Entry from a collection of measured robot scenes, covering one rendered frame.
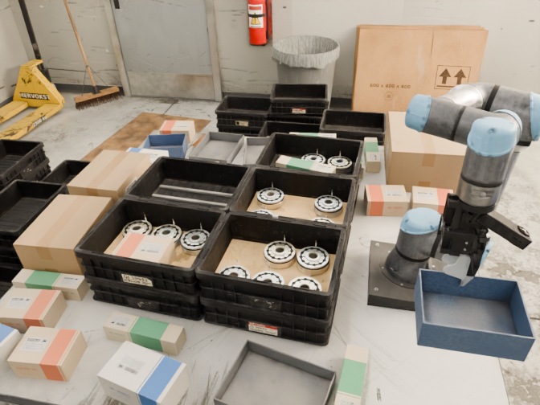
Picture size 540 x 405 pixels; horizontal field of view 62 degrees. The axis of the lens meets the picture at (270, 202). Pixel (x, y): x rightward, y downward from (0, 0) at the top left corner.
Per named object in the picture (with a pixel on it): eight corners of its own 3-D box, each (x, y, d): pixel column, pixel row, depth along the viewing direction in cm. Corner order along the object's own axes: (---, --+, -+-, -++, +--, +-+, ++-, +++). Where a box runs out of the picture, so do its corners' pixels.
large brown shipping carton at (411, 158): (383, 147, 232) (388, 111, 220) (444, 150, 227) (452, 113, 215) (386, 190, 200) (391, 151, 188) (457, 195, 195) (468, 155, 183)
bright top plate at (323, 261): (330, 249, 146) (331, 248, 146) (326, 271, 138) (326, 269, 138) (300, 245, 148) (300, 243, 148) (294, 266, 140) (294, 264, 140)
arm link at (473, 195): (498, 171, 87) (507, 191, 81) (492, 192, 90) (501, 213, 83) (457, 168, 89) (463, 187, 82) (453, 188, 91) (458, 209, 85)
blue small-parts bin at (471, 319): (509, 302, 98) (518, 280, 94) (525, 362, 87) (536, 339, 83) (414, 290, 102) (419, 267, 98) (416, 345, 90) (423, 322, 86)
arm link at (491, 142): (524, 119, 81) (517, 134, 75) (508, 173, 86) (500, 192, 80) (477, 111, 85) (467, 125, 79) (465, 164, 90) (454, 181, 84)
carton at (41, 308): (2, 332, 142) (-8, 317, 138) (22, 303, 152) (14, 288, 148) (50, 335, 141) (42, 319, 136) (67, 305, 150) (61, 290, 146)
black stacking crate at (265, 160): (362, 165, 197) (364, 141, 190) (353, 203, 174) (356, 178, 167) (273, 155, 206) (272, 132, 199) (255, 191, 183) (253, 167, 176)
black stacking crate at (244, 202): (353, 204, 174) (356, 179, 167) (343, 255, 150) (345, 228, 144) (255, 191, 183) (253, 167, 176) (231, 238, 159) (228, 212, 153)
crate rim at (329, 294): (345, 233, 145) (346, 227, 143) (331, 303, 121) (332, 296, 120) (227, 216, 154) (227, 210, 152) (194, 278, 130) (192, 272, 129)
